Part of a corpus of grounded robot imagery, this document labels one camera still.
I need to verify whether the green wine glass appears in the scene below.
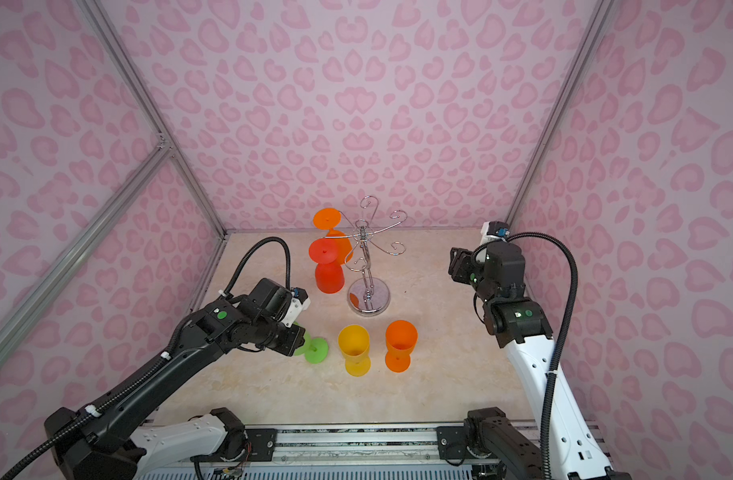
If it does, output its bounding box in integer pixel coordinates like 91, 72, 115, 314
294, 331, 328, 365

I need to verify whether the yellow wine glass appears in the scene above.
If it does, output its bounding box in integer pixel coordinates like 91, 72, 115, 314
338, 325, 371, 377

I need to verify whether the red wine glass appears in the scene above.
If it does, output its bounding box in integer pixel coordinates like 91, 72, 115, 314
308, 238, 344, 294

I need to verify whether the orange wine glass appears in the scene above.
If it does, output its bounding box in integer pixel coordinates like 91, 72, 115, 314
312, 207, 352, 265
385, 320, 419, 373

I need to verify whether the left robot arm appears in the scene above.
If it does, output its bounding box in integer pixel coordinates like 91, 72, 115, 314
44, 290, 306, 479

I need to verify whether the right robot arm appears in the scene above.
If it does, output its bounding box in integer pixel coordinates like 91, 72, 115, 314
449, 238, 630, 479

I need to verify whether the chrome wine glass rack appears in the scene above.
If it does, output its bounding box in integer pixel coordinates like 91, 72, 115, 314
336, 195, 409, 317

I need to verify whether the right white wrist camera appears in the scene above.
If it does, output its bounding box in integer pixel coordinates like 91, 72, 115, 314
480, 221, 510, 245

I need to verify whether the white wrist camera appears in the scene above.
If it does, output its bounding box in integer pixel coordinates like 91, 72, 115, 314
480, 221, 510, 245
280, 287, 310, 327

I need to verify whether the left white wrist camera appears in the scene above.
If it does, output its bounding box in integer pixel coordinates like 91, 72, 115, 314
280, 287, 310, 327

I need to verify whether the right black corrugated cable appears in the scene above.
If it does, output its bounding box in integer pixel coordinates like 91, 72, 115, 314
471, 232, 580, 480

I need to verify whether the black corrugated cable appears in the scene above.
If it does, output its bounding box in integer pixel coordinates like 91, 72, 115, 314
471, 232, 580, 480
221, 236, 292, 298

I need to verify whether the left black corrugated cable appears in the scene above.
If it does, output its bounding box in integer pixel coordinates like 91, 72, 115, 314
221, 236, 292, 298

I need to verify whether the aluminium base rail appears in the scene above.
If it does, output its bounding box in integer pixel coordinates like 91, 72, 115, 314
131, 419, 608, 480

